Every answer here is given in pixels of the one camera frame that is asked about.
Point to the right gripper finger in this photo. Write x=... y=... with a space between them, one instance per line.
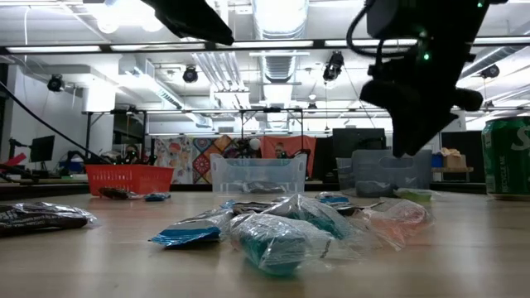
x=430 y=128
x=401 y=132

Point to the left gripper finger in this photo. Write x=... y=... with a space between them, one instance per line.
x=194 y=20

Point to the blue white candy bar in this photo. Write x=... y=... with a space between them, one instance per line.
x=331 y=199
x=157 y=197
x=252 y=205
x=374 y=188
x=186 y=234

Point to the green candy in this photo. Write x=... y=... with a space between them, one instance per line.
x=414 y=194

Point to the pale red candy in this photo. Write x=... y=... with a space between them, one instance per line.
x=397 y=221

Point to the teal wrapped candy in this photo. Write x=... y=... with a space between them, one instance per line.
x=269 y=248
x=319 y=219

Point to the white pillar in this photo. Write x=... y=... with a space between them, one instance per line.
x=461 y=124

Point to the blue box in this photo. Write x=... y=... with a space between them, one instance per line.
x=437 y=160

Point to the cardboard box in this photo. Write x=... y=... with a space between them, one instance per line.
x=453 y=159

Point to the grey plastic bin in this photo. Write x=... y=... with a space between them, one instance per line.
x=414 y=174

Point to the wooden shelf board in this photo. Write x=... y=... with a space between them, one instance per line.
x=451 y=169

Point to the black screen panel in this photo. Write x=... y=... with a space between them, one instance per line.
x=470 y=157

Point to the black ceiling spotlight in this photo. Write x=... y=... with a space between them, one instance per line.
x=333 y=66
x=190 y=74
x=490 y=71
x=55 y=83

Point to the green soda can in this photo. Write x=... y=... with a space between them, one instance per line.
x=507 y=157

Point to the orange cloth backdrop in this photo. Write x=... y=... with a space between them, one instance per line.
x=296 y=145

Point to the person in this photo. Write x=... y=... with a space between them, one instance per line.
x=280 y=150
x=132 y=154

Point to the colourful patterned quilt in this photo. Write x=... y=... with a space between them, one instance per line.
x=198 y=157

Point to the clear plastic bin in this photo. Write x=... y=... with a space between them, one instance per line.
x=256 y=169

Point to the red plastic basket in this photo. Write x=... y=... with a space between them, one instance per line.
x=128 y=180

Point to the small black monitor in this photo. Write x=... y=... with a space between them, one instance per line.
x=41 y=148

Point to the red angled bar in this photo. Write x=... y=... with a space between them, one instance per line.
x=14 y=159

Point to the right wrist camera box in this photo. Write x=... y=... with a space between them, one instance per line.
x=426 y=18

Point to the slanted silver duct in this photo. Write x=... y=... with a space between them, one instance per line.
x=497 y=58

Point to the silver ventilation duct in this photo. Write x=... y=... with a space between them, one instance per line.
x=278 y=68

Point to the black metal truss frame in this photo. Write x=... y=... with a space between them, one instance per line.
x=269 y=109

